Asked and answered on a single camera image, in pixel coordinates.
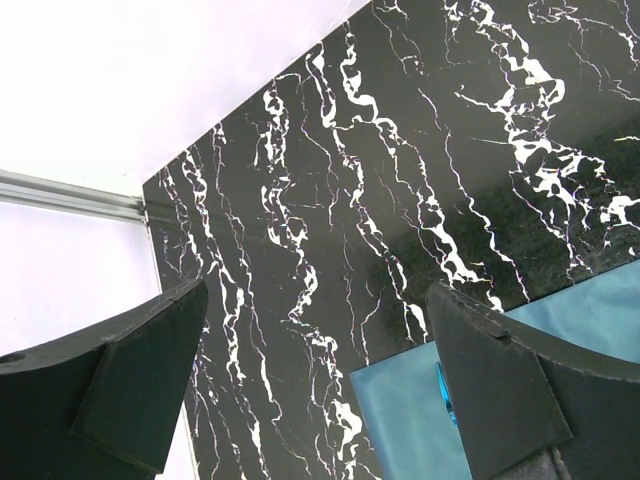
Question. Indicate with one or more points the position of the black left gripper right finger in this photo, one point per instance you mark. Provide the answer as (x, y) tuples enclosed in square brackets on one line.
[(530, 405)]

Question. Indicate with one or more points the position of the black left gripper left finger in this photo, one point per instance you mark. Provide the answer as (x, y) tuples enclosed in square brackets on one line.
[(102, 402)]

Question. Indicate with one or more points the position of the blue small fork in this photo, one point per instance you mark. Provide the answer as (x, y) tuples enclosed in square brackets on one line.
[(445, 394)]

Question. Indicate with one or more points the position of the blue patterned cloth placemat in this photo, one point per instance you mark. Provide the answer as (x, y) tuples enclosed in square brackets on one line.
[(412, 434)]

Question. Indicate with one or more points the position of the left aluminium frame post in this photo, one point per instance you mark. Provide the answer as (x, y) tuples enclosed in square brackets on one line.
[(53, 195)]

